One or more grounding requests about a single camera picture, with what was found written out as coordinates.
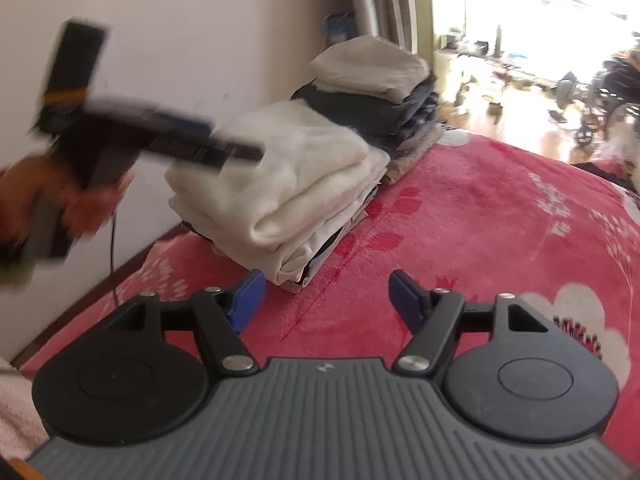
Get blue white packet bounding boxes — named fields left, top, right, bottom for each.
left=322, top=10, right=357, bottom=45

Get pink fleece clothing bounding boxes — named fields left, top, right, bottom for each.
left=0, top=357, right=49, bottom=461

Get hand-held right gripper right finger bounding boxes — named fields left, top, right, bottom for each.
left=388, top=269, right=552, bottom=374

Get black wheelchair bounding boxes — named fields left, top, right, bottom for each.
left=572, top=50, right=640, bottom=149

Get stack of folded dark clothes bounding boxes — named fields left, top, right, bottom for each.
left=290, top=35, right=447, bottom=187

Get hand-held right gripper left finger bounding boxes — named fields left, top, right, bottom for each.
left=102, top=269, right=267, bottom=377

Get person's left hand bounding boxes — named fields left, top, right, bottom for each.
left=0, top=152, right=137, bottom=262

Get cream knit sweater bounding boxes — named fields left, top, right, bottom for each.
left=165, top=100, right=392, bottom=257

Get black cable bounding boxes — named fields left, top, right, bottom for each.
left=109, top=205, right=124, bottom=309

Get red floral blanket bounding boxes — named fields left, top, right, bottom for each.
left=20, top=132, right=640, bottom=461

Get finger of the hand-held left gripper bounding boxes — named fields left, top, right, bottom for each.
left=144, top=131, right=267, bottom=172
left=85, top=97, right=217, bottom=137

